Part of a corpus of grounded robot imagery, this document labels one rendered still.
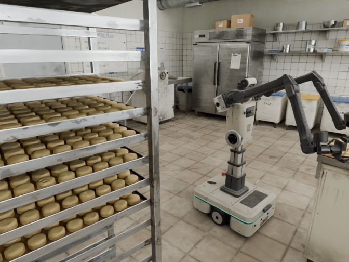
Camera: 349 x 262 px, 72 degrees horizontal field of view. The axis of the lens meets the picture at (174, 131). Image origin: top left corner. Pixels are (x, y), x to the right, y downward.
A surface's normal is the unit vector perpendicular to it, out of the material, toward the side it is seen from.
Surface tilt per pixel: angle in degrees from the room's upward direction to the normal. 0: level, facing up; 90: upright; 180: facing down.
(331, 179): 90
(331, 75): 90
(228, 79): 91
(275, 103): 91
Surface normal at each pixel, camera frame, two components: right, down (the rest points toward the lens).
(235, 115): -0.72, 0.21
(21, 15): 0.65, 0.23
